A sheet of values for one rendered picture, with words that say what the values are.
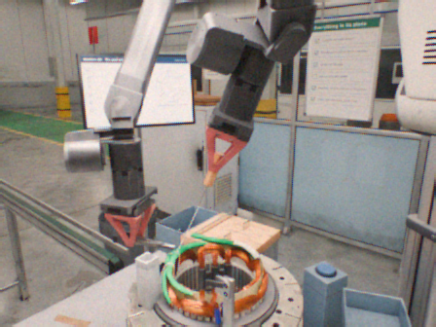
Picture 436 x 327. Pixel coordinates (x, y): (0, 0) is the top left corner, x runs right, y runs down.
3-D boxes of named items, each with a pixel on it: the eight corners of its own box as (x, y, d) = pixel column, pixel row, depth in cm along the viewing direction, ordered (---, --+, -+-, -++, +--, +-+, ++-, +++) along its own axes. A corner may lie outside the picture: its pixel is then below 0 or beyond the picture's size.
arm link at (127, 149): (140, 136, 57) (139, 130, 62) (97, 139, 55) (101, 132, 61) (143, 174, 59) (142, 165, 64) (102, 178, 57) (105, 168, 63)
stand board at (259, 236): (180, 242, 89) (180, 235, 89) (222, 219, 104) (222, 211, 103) (243, 269, 78) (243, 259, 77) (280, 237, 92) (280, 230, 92)
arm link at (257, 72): (288, 52, 47) (269, 45, 52) (248, 35, 44) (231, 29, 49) (269, 96, 50) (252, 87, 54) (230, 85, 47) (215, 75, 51)
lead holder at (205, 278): (196, 288, 47) (196, 268, 46) (212, 274, 50) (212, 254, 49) (218, 299, 45) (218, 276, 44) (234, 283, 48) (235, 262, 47)
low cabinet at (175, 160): (241, 221, 343) (243, 103, 313) (205, 240, 302) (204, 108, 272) (173, 198, 407) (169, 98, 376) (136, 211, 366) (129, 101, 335)
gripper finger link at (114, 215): (107, 249, 62) (102, 202, 60) (128, 232, 69) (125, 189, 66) (139, 255, 60) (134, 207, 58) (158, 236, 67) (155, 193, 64)
